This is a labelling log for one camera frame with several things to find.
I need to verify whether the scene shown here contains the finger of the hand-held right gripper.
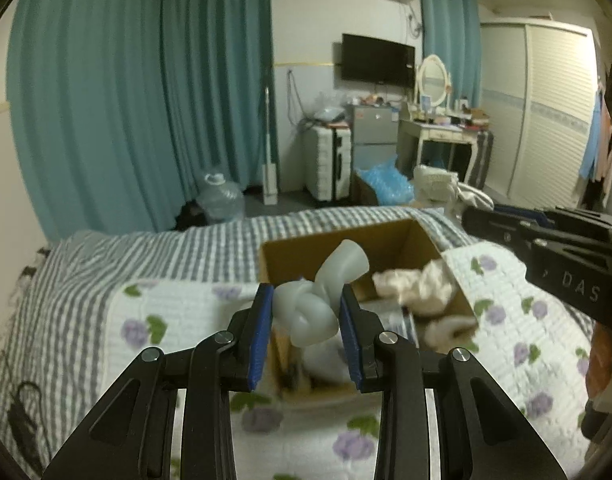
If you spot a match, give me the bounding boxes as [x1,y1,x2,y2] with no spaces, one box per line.
[532,206,612,247]
[461,204,538,262]

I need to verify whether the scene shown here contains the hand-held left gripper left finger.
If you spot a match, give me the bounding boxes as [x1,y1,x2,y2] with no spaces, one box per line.
[43,282,275,480]

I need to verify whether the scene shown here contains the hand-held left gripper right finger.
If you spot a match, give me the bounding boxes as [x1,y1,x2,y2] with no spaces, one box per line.
[338,284,570,480]

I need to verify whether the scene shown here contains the light blue knotted sock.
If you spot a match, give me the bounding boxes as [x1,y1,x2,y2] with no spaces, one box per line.
[272,239,371,347]

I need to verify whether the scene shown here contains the cream ruffled scrunchie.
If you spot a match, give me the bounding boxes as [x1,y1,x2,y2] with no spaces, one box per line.
[372,258,460,319]

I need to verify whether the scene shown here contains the white knotted sock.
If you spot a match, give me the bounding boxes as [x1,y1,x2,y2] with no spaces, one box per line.
[423,315,480,349]

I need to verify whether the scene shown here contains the brown cardboard box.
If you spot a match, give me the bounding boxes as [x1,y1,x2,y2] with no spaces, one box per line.
[258,217,480,402]

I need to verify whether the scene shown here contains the person's right forearm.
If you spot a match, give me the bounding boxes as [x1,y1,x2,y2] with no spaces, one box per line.
[586,324,612,404]

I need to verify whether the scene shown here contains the dark striped suitcase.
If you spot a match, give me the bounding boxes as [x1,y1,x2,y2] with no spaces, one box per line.
[466,130,495,187]

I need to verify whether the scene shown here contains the pink hanging garment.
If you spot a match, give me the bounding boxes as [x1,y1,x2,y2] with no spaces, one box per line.
[598,104,612,192]

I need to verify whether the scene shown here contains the blue hanging garment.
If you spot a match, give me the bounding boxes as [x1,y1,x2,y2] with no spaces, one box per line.
[580,94,605,182]

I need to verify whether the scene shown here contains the white floral quilt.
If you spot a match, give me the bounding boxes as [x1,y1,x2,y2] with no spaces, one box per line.
[108,244,603,480]

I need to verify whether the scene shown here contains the white dressing table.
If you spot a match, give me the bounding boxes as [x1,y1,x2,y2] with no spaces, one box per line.
[396,109,483,182]

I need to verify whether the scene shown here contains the white louvred wardrobe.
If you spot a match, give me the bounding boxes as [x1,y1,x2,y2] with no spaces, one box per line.
[478,17,605,212]

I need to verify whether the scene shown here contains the blue plastic bags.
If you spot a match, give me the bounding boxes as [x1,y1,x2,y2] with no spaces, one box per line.
[358,154,417,206]

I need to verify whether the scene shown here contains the black bag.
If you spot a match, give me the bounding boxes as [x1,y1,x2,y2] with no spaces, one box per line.
[175,202,210,232]

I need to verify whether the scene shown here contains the clear water bottle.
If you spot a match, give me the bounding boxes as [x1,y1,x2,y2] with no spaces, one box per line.
[200,172,246,224]

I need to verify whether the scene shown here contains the bed with checkered floral quilt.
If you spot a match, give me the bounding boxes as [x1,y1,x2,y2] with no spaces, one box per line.
[0,204,498,480]

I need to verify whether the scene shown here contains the small silver fridge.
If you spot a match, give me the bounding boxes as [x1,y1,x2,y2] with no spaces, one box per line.
[352,102,402,172]

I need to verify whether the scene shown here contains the white oval mirror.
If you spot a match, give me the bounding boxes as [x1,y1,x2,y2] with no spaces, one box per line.
[415,54,452,112]

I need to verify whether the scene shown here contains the white suitcase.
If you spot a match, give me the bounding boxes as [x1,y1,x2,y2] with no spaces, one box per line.
[305,123,355,204]

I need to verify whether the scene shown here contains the white mop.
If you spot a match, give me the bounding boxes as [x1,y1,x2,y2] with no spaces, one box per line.
[261,85,278,207]

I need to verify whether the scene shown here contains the clear plastic bag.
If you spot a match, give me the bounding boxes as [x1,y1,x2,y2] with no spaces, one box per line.
[313,92,349,124]

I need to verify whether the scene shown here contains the narrow teal curtain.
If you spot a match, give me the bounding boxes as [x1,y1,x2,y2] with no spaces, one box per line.
[416,0,482,112]

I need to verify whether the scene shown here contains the wide teal curtain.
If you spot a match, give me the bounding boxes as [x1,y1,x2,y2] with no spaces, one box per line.
[6,0,275,242]

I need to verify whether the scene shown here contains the black wall television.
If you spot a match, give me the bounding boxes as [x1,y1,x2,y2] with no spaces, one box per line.
[341,32,417,87]

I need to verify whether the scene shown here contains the air conditioner power cable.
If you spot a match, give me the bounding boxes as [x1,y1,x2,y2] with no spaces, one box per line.
[408,2,425,37]

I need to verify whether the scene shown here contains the black hanging cable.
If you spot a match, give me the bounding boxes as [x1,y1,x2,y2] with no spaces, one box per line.
[285,70,313,127]

